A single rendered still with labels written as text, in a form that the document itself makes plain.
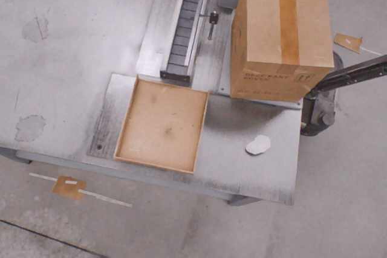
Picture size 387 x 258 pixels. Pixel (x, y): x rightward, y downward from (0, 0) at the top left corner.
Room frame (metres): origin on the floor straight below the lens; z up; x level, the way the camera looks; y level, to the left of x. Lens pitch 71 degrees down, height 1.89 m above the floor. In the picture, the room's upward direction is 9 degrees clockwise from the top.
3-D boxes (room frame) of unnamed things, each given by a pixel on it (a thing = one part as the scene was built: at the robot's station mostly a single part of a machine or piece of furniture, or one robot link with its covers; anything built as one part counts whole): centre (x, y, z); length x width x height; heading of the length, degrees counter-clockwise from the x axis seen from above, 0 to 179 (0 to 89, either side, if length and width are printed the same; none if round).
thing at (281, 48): (0.61, -0.23, 0.99); 0.30 x 0.24 x 0.27; 5
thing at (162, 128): (0.32, 0.08, 0.85); 0.30 x 0.26 x 0.04; 178
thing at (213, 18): (0.68, -0.01, 0.91); 0.07 x 0.03 x 0.16; 88
